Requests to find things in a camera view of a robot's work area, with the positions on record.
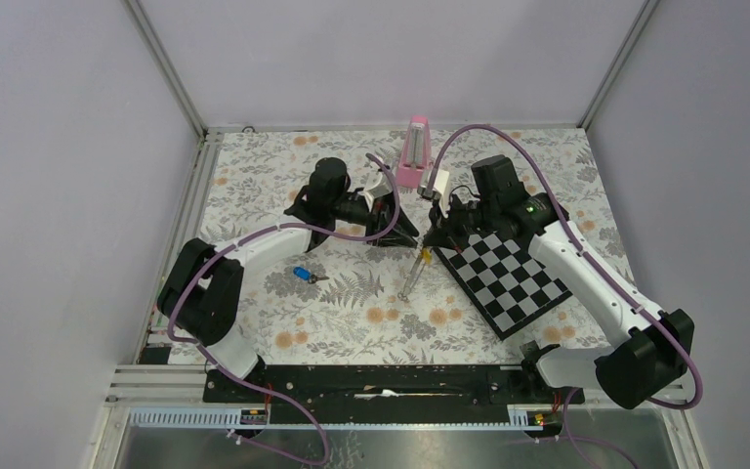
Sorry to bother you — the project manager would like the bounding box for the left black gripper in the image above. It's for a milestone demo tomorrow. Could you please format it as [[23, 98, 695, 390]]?
[[329, 187, 419, 247]]

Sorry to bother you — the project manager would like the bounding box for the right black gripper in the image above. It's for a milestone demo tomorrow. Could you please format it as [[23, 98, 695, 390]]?
[[423, 191, 499, 254]]

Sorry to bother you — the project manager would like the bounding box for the yellow tagged key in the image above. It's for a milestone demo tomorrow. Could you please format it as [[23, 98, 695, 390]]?
[[419, 248, 432, 265]]

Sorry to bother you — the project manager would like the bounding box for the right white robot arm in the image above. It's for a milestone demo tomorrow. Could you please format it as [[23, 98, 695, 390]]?
[[419, 155, 694, 409]]

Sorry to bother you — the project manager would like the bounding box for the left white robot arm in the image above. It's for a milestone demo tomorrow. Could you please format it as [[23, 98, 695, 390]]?
[[155, 154, 419, 402]]

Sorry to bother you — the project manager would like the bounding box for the floral patterned table mat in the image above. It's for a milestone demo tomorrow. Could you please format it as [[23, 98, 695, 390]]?
[[198, 128, 632, 364]]

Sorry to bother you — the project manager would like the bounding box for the pink metronome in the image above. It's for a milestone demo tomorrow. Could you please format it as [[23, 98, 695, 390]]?
[[395, 115, 432, 189]]

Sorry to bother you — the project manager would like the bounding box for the black white chessboard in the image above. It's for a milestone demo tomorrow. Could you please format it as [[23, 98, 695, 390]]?
[[433, 234, 572, 340]]

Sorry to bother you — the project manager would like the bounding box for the blue tagged key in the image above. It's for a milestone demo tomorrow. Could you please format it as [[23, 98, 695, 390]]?
[[293, 267, 328, 284]]

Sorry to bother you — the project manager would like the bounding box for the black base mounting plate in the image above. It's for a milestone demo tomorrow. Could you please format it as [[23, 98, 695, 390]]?
[[202, 364, 585, 429]]

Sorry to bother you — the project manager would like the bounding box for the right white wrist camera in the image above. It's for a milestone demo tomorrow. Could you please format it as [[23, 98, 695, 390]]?
[[417, 168, 451, 212]]

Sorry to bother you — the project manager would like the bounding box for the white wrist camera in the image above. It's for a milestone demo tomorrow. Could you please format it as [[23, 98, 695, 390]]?
[[417, 168, 451, 212], [360, 171, 394, 211]]

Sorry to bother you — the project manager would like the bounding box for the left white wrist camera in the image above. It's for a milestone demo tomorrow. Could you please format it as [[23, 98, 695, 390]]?
[[360, 171, 394, 211]]

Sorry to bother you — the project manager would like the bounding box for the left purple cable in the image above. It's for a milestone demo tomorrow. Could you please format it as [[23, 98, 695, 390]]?
[[165, 152, 403, 467]]

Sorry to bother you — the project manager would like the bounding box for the purple cable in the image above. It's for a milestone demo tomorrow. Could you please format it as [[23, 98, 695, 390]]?
[[165, 152, 403, 467], [428, 124, 705, 469]]

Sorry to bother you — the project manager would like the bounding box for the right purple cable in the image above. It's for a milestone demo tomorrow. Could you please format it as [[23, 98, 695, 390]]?
[[428, 124, 705, 469]]

